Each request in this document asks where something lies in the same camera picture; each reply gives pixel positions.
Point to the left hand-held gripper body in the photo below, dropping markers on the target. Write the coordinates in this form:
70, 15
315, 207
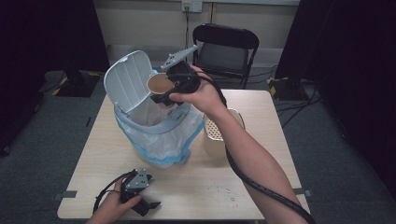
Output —
137, 180

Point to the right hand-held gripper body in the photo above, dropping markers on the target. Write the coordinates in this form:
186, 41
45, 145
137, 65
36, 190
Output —
185, 77

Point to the brown paper cup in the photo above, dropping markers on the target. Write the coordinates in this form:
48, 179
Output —
159, 83

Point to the white grey lidded trash can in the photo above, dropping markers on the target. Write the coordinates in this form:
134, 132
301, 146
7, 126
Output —
130, 81

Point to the person's right hand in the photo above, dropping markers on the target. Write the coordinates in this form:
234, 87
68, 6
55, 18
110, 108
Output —
207, 96

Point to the person's left hand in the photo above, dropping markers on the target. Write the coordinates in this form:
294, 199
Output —
110, 207

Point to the black folding chair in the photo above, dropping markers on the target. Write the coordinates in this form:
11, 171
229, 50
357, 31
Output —
222, 57

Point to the beige container with strainer insert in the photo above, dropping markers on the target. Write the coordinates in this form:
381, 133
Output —
211, 146

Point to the grey tape strip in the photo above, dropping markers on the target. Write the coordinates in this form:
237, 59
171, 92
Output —
67, 194
306, 192

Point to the small food crumbs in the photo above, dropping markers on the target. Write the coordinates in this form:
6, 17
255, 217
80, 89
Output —
232, 199

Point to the black stand base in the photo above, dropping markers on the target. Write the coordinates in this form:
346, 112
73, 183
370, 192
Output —
288, 88
79, 84

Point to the dark curtain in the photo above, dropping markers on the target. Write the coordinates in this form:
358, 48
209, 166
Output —
46, 40
351, 62

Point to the white wall socket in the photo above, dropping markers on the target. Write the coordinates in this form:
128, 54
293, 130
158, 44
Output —
191, 5

